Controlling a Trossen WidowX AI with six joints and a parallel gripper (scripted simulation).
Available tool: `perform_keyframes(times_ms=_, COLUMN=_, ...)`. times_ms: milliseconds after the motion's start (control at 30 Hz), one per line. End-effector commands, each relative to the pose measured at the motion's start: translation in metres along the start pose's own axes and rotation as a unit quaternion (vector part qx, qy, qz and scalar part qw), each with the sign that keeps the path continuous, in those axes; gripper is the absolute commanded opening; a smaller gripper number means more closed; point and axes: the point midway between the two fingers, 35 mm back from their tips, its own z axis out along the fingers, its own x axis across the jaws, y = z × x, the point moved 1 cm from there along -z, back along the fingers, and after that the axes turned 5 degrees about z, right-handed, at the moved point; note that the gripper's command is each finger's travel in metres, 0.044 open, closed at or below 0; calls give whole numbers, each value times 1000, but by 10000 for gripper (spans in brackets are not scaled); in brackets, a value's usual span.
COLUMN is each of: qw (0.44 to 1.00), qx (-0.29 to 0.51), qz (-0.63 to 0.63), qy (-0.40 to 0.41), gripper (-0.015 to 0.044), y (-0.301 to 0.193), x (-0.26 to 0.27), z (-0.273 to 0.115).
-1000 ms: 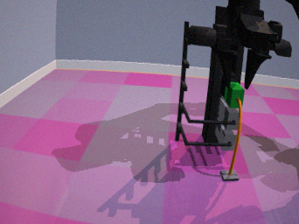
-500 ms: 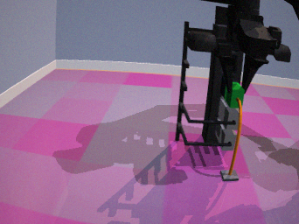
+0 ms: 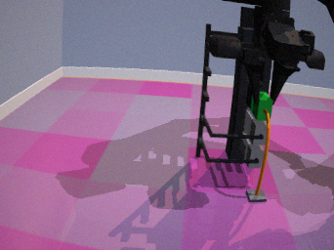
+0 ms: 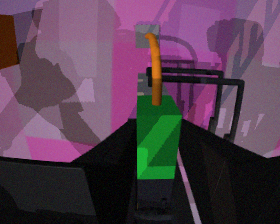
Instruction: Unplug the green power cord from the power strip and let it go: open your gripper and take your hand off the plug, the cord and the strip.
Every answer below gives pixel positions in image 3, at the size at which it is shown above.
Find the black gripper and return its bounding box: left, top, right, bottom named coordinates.
left=209, top=6, right=325, bottom=105

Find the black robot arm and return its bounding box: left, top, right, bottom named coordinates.
left=222, top=0, right=334, bottom=63

